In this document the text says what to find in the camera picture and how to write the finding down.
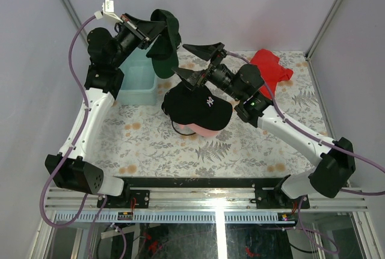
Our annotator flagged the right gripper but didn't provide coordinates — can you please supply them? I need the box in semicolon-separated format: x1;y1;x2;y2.
171;43;244;102

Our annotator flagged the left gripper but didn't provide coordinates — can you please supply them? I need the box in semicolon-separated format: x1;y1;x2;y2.
109;13;165;69

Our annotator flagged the dark green baseball cap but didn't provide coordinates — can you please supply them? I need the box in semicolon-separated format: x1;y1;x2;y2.
146;9;182;79

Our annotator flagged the teal plastic bin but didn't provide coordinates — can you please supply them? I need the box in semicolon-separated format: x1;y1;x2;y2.
117;49;158;106

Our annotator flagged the black wire hat stand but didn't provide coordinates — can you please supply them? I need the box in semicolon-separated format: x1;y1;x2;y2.
171;121;196;136

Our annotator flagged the pink baseball cap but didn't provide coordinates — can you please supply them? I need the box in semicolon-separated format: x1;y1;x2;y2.
177;124;221;138

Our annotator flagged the red cloth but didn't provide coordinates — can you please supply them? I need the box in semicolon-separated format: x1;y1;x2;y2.
250;49;294;95

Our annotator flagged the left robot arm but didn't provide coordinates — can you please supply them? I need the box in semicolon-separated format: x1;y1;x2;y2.
43;12;167;208

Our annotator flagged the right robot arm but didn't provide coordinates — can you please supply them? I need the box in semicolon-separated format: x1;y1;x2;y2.
173;43;356;208

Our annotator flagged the floral table mat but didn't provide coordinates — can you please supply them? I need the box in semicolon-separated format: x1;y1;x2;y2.
92;51;332;177

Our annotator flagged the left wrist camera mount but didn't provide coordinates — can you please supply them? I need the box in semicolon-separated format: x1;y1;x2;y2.
94;0;123;23

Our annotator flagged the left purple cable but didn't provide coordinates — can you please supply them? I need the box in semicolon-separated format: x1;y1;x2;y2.
40;15;127;259

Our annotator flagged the purple cable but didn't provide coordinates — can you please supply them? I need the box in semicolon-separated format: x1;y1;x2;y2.
225;50;385;255
40;15;127;259

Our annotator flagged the left corner aluminium post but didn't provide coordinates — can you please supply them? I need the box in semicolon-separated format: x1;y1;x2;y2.
45;0;100;61

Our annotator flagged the corner aluminium post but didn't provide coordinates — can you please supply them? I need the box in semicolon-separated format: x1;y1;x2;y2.
45;0;100;61
304;0;362;60

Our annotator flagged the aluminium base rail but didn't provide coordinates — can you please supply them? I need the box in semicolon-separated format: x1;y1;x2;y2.
45;186;369;210

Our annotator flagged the right corner aluminium post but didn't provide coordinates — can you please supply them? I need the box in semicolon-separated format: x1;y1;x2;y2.
304;0;362;60

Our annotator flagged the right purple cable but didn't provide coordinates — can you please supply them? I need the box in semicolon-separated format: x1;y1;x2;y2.
225;50;385;255

